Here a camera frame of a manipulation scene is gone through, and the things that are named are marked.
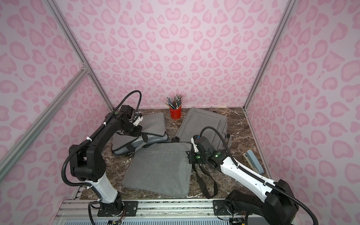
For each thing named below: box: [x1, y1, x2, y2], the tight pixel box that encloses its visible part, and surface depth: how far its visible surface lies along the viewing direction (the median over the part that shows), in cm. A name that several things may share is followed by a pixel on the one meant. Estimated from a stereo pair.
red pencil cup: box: [169, 106, 182, 120], surface depth 110 cm
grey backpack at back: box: [175, 107, 231, 150], surface depth 105 cm
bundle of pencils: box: [164, 93, 184, 110], surface depth 106 cm
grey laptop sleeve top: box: [111, 112, 169, 156], surface depth 92 cm
